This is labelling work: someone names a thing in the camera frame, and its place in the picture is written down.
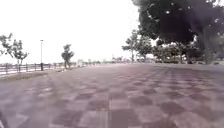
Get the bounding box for chequered brick pavement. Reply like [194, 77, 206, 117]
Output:
[0, 62, 224, 128]

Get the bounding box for row of trees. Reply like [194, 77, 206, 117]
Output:
[121, 29, 204, 65]

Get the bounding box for small tree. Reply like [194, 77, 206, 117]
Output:
[60, 43, 75, 70]

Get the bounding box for large dark tree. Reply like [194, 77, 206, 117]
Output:
[132, 0, 224, 65]

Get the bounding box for railing fence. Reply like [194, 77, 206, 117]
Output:
[0, 62, 66, 76]

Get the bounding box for thin leafy tree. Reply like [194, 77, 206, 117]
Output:
[0, 32, 30, 73]

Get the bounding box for lamp post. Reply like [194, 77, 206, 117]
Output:
[39, 39, 45, 72]

